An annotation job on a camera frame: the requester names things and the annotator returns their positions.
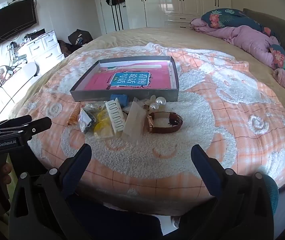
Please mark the white wall box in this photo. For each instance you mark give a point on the white wall box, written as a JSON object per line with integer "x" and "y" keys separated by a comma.
{"x": 4, "y": 4}

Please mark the clear plastic bag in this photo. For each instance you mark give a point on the clear plastic bag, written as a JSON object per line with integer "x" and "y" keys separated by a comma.
{"x": 133, "y": 122}

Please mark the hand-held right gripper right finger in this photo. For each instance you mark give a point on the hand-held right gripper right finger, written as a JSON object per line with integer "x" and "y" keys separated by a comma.
{"x": 206, "y": 167}

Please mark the white drawer dresser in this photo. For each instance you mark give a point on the white drawer dresser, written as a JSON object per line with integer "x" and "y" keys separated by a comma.
{"x": 45, "y": 50}

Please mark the black wall television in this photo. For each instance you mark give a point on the black wall television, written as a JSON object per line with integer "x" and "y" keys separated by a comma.
{"x": 12, "y": 21}

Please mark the small bag with dark jewelry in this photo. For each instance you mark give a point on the small bag with dark jewelry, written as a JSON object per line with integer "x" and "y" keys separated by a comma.
{"x": 90, "y": 122}

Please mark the grey headboard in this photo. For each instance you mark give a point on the grey headboard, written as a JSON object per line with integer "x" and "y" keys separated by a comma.
{"x": 282, "y": 27}

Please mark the person's left hand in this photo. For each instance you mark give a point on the person's left hand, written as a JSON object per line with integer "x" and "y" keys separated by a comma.
{"x": 6, "y": 173}

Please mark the yellow hair rings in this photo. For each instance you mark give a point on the yellow hair rings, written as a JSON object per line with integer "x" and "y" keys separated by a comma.
{"x": 101, "y": 126}

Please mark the dark brown cloth pile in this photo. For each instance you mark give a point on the dark brown cloth pile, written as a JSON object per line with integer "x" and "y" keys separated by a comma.
{"x": 66, "y": 47}

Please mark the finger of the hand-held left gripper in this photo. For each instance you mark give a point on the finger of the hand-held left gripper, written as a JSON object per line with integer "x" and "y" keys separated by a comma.
{"x": 40, "y": 126}
{"x": 12, "y": 123}

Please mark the beige bed sheet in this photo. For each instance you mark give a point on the beige bed sheet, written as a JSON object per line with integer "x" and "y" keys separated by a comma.
{"x": 157, "y": 36}

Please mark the white oval stool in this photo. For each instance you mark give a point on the white oval stool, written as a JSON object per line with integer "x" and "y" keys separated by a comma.
{"x": 25, "y": 75}

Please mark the grey shallow cardboard box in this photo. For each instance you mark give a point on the grey shallow cardboard box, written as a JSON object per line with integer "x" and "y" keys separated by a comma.
{"x": 122, "y": 96}

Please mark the pearl hair clip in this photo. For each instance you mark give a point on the pearl hair clip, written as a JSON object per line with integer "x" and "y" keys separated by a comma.
{"x": 160, "y": 102}

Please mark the pink quilt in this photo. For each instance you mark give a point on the pink quilt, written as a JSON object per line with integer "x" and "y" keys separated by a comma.
{"x": 247, "y": 38}

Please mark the white slotted plastic card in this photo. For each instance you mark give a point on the white slotted plastic card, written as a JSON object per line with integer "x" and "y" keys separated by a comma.
{"x": 115, "y": 117}

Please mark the dark floral pillow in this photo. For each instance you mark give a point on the dark floral pillow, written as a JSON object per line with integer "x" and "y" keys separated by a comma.
{"x": 230, "y": 16}
{"x": 282, "y": 58}

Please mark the person's dark pants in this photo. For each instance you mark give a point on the person's dark pants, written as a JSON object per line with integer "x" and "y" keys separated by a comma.
{"x": 120, "y": 222}

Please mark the black bag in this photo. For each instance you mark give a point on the black bag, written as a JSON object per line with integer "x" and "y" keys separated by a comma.
{"x": 80, "y": 37}

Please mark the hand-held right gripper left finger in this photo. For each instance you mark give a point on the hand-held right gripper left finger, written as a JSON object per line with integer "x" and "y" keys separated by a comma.
{"x": 78, "y": 165}

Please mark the small blue box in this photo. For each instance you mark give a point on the small blue box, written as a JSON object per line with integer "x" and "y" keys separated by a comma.
{"x": 118, "y": 98}

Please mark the white door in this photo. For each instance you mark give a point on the white door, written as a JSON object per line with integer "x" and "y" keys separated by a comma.
{"x": 108, "y": 17}

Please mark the white wardrobe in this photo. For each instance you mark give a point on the white wardrobe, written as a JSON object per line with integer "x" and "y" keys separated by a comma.
{"x": 182, "y": 0}

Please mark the pink book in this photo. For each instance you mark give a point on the pink book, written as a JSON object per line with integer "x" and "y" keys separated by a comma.
{"x": 100, "y": 80}

